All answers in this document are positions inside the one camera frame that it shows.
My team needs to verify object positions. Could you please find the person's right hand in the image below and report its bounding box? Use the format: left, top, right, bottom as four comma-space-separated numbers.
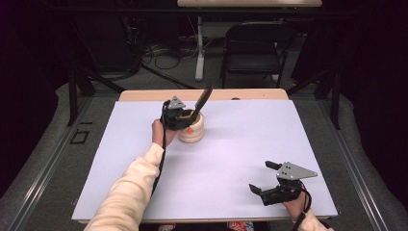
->
283, 188, 312, 223

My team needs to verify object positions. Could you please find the person's left hand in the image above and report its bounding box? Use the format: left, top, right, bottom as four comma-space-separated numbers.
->
151, 117, 178, 148

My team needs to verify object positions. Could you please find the light wooden background table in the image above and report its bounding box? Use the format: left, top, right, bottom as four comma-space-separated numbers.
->
176, 0, 323, 83

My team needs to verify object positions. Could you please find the cream ribbed utensil holder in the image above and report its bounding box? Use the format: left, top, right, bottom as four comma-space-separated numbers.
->
177, 110, 205, 144

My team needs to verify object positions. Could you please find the bundle of floor cables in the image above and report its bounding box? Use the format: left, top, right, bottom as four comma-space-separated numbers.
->
140, 38, 200, 90

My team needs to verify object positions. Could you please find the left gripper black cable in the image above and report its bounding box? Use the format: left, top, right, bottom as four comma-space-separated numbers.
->
149, 99, 171, 197

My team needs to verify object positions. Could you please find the white table mat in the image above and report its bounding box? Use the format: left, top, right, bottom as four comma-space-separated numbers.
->
70, 98, 339, 223

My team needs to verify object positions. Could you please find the black metal stand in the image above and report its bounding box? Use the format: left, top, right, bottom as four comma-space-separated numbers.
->
285, 62, 343, 131
65, 62, 127, 128

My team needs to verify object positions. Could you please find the aluminium floor rail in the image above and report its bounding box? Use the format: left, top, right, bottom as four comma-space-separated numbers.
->
316, 95, 392, 231
4, 95, 94, 231

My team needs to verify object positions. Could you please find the black folding chair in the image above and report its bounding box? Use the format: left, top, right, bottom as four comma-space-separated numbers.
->
219, 20, 298, 90

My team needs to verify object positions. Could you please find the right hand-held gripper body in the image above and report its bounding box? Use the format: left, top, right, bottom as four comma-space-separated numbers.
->
260, 161, 319, 207

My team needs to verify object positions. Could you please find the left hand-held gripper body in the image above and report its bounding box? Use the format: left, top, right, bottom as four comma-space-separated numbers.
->
162, 95, 193, 132

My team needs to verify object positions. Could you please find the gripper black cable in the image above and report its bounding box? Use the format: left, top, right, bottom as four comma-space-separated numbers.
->
149, 99, 171, 197
291, 184, 314, 231

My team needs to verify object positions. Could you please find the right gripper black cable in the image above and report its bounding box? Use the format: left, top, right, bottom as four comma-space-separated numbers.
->
291, 184, 314, 231

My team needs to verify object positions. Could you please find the red patterned clothing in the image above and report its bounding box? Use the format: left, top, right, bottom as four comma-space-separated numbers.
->
226, 220, 255, 231

